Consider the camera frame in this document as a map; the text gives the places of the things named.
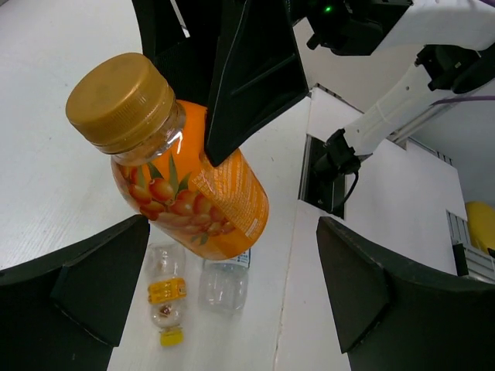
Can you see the orange juice bottle gold cap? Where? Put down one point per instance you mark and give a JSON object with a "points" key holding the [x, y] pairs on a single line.
{"points": [[127, 110]]}

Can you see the small clear bottle yellow cap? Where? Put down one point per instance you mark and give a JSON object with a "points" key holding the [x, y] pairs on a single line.
{"points": [[167, 290]]}

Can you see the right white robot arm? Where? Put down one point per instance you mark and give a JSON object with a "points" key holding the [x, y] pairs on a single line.
{"points": [[457, 57]]}

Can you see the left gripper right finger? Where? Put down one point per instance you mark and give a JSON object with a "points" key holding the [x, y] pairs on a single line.
{"points": [[393, 313]]}

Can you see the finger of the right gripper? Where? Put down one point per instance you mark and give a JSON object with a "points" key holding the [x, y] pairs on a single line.
{"points": [[183, 39]]}

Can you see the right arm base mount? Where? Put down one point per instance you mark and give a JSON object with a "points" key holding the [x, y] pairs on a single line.
{"points": [[330, 172]]}

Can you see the aluminium frame rail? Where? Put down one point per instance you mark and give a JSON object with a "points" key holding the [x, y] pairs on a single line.
{"points": [[467, 146]]}

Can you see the yellow round object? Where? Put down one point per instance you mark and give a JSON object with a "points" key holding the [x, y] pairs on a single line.
{"points": [[481, 226]]}

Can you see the clear water bottle green label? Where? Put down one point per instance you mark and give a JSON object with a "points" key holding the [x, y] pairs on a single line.
{"points": [[224, 284]]}

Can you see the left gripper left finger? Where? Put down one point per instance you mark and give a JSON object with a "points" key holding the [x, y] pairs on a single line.
{"points": [[67, 310]]}

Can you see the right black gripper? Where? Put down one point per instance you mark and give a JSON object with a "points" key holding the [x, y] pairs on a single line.
{"points": [[258, 73]]}

